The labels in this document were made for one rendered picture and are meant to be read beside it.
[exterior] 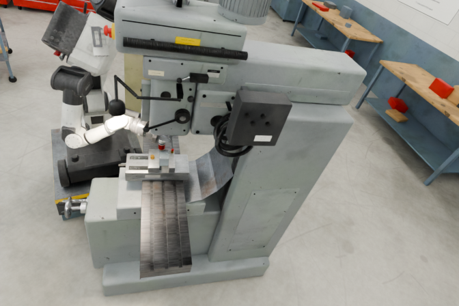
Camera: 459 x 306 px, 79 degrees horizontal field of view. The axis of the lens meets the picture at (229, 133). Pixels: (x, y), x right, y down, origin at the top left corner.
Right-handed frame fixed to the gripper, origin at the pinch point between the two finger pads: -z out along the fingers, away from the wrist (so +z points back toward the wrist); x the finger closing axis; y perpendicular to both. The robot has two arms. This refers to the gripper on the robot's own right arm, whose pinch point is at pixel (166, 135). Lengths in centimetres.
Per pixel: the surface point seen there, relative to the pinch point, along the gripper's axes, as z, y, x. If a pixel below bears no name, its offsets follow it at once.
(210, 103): -19.3, -30.5, -4.1
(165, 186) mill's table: -5.7, 30.3, -8.2
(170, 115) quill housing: -3.7, -20.9, -9.2
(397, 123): -261, 96, 292
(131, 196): 11.0, 38.5, -15.8
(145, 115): 9.4, -13.9, -6.5
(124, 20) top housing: 12, -62, -20
